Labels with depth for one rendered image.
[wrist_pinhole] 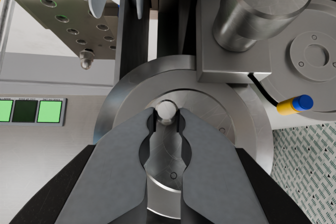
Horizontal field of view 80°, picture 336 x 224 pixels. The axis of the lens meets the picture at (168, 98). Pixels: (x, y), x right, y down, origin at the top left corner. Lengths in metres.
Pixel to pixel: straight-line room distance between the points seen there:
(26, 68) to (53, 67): 0.37
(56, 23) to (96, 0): 0.27
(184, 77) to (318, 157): 0.21
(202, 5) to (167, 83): 0.07
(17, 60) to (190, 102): 3.62
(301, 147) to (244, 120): 0.19
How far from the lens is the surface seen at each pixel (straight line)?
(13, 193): 0.62
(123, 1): 0.23
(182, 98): 0.15
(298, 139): 0.35
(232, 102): 0.17
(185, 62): 0.18
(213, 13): 0.17
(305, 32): 0.23
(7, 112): 0.63
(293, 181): 0.37
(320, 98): 0.22
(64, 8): 0.42
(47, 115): 0.57
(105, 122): 0.18
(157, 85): 0.17
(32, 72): 3.58
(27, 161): 0.59
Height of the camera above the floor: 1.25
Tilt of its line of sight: 12 degrees down
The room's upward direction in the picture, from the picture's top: 179 degrees counter-clockwise
